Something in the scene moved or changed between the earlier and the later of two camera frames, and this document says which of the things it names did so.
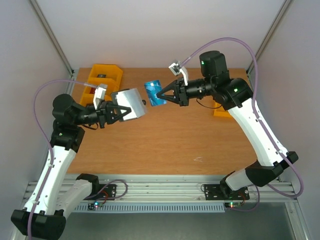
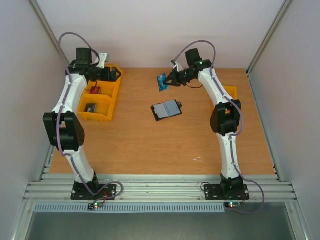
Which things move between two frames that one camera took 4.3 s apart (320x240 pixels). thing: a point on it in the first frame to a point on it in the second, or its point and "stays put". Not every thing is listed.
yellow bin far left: (110, 75) stays put
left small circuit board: (93, 206) stays put
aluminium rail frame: (188, 188) stays put
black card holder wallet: (131, 97) to (167, 109)
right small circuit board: (231, 205) stays put
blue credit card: (153, 87) to (160, 79)
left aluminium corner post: (52, 38) stays put
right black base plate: (213, 192) stays put
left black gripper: (106, 113) to (114, 78)
